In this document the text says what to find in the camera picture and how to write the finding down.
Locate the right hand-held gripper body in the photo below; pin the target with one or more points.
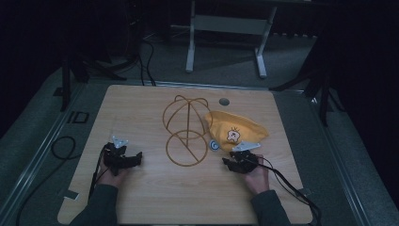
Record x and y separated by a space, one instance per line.
247 158

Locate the person's left hand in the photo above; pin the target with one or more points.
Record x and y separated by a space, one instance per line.
109 178

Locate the yellow hat with cartoon print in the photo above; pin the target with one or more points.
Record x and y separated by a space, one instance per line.
238 128

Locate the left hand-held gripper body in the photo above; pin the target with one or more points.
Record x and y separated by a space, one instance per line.
114 155

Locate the grey table grommet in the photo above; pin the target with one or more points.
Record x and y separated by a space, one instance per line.
224 101

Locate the black metal stand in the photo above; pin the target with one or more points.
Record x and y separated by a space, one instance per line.
78 75
316 84

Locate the white metal desk frame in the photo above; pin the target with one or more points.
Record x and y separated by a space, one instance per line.
229 25

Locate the round white hat tag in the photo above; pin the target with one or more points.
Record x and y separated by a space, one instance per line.
214 145

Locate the person's right hand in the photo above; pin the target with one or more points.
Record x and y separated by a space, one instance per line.
258 179

